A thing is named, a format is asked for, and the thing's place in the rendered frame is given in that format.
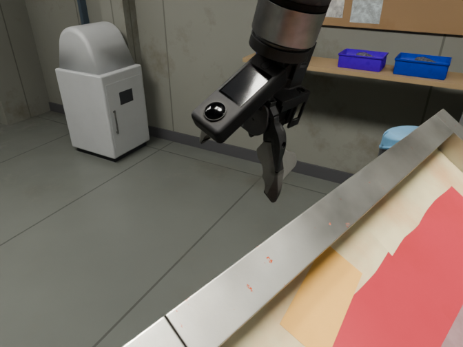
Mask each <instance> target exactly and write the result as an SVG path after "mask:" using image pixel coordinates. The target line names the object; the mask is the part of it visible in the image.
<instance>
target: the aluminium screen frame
mask: <svg viewBox="0 0 463 347"><path fill-rule="evenodd" d="M437 148H438V149H439V150H440V151H441V152H442V153H443V154H444V155H445V156H446V157H447V158H448V159H449V160H450V161H451V162H452V163H453V164H454V165H455V166H456V167H457V168H458V169H459V170H460V171H461V172H462V173H463V126H461V124H459V123H458V122H457V121H456V120H455V119H454V118H453V117H452V116H451V115H450V114H449V113H448V112H447V111H446V110H445V109H441V110H440V111H439V112H438V113H436V114H435V115H434V116H432V117H431V118H430V119H428V120H427V121H426V122H424V123H422V124H421V125H420V126H419V127H417V128H416V129H414V130H413V131H412V132H411V133H410V134H408V135H407V136H405V137H404V138H403V139H401V140H400V141H398V142H397V143H396V144H395V145H393V146H392V147H390V148H389V149H388V150H386V151H385V152H384V153H382V154H381V155H379V156H378V157H377V158H376V159H374V160H373V161H371V162H370V163H369V164H368V165H366V166H365V167H363V168H362V169H361V170H360V171H358V172H357V173H355V174H354V175H352V177H350V178H349V179H347V180H345V181H344V182H343V183H342V184H341V185H339V186H338V187H336V188H335V189H334V190H333V191H331V192H330V193H328V194H327V195H326V196H324V197H323V198H321V199H320V200H319V201H317V202H316V203H315V204H313V205H312V206H311V207H309V208H308V209H307V210H305V211H304V212H302V213H301V214H300V215H299V216H297V217H296V218H294V219H293V220H292V221H291V222H289V223H288V224H286V225H285V226H284V227H283V228H281V229H280V230H278V231H277V232H275V233H274V234H273V235H271V236H270V237H269V238H267V239H266V240H265V241H264V242H262V243H261V244H259V245H258V246H257V247H256V248H254V249H253V250H251V251H250V252H249V253H247V254H246V255H244V256H243V257H242V258H240V259H239V260H238V261H237V262H235V263H234V264H232V265H231V266H230V267H228V268H227V269H225V270H224V271H223V272H222V273H220V274H219V275H217V276H216V277H215V278H214V279H212V280H211V281H209V282H208V283H206V285H204V286H203V287H201V288H200V289H198V290H197V291H196V292H195V293H193V294H192V295H190V296H189V297H188V298H187V299H185V300H184V301H182V302H181V303H180V304H179V305H177V306H175V307H174V308H173V309H172V310H170V311H169V312H168V313H166V314H165V315H164V316H163V317H161V318H160V319H158V320H157V321H155V322H154V323H153V324H151V325H150V326H148V327H147V328H146V329H145V330H143V331H142V332H141V333H139V334H138V335H137V336H135V337H134V338H132V339H131V340H129V341H128V342H127V343H126V344H124V345H123V346H121V347H220V346H221V345H222V344H223V343H224V342H225V341H227V340H228V339H229V338H230V337H231V336H232V335H233V334H234V333H235V332H236V331H237V330H238V329H239V328H240V327H242V326H243V325H244V324H245V323H246V322H247V321H248V320H249V319H251V318H252V317H253V316H254V315H255V314H256V313H257V312H258V311H259V310H260V309H261V308H262V307H263V306H264V305H266V304H267V303H268V302H269V301H270V300H271V299H272V298H273V297H275V296H276V295H277V294H278V293H279V292H280V291H281V290H283V289H284V287H286V285H288V283H290V282H291V281H292V280H293V279H294V278H295V277H296V276H298V275H299V274H300V273H301V272H302V271H303V270H304V269H305V268H307V267H308V266H309V265H310V264H311V263H312V262H313V261H314V260H315V259H316V258H317V257H318V256H319V255H320V254H322V253H323V252H324V251H325V250H326V249H327V248H328V247H330V246H331V245H332V244H333V243H334V242H335V241H336V240H337V239H338V238H339V237H340V236H341V235H342V234H343V233H344V232H346V231H347V230H348V229H349V228H350V227H351V226H352V225H354V224H355V223H356V222H357V221H358V220H359V219H360V218H361V217H362V216H363V215H364V214H365V213H366V212H367V211H369V210H370V209H371V208H372V207H373V206H374V205H375V204H376V203H378V202H379V201H380V200H381V199H382V198H383V197H384V196H386V195H387V194H388V192H390V190H392V189H393V188H394V187H395V186H396V185H397V184H398V183H399V182H401V181H402V180H403V179H404V178H405V177H406V176H407V175H408V174H410V173H411V172H412V171H413V170H414V169H415V168H416V167H417V166H418V165H419V164H420V163H421V162H422V161H423V160H425V159H426V158H427V157H428V156H429V155H430V154H431V153H432V152H434V151H435V150H436V149H437Z"/></svg>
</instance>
